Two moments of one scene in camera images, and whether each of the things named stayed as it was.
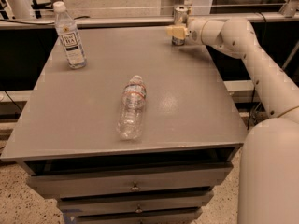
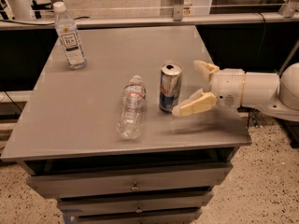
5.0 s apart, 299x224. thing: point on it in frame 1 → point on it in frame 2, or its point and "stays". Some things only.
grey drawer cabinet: x=66 y=135 stays
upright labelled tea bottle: x=70 y=37 stays
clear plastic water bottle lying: x=132 y=111 stays
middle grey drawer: x=80 y=205 stays
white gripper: x=194 y=31 → x=227 y=86
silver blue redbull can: x=180 y=18 → x=170 y=86
